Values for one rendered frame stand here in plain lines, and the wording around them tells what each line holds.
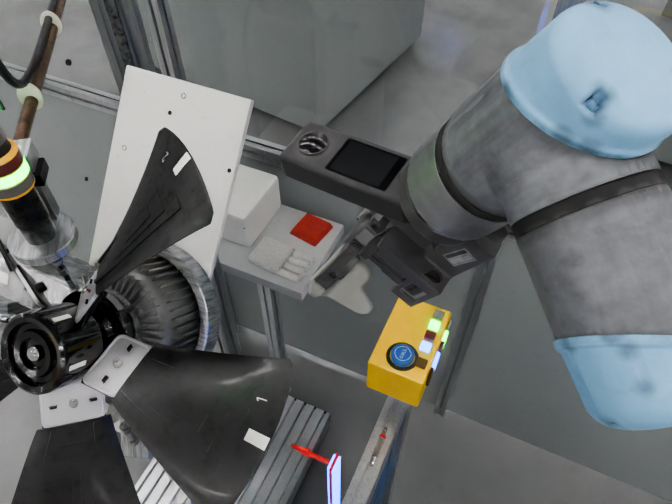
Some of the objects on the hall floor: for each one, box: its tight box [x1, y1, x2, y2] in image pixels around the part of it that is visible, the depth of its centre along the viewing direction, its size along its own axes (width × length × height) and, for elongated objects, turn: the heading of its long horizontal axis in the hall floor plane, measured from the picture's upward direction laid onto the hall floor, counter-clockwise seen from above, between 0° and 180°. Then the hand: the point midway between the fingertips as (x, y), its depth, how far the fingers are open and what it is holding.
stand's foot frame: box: [135, 395, 331, 504], centre depth 185 cm, size 62×46×8 cm
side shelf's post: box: [257, 284, 291, 390], centre depth 177 cm, size 4×4×83 cm
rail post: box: [380, 404, 411, 504], centre depth 153 cm, size 4×4×78 cm
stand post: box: [211, 254, 243, 355], centre depth 152 cm, size 4×9×115 cm, turn 65°
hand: (336, 252), depth 56 cm, fingers open, 8 cm apart
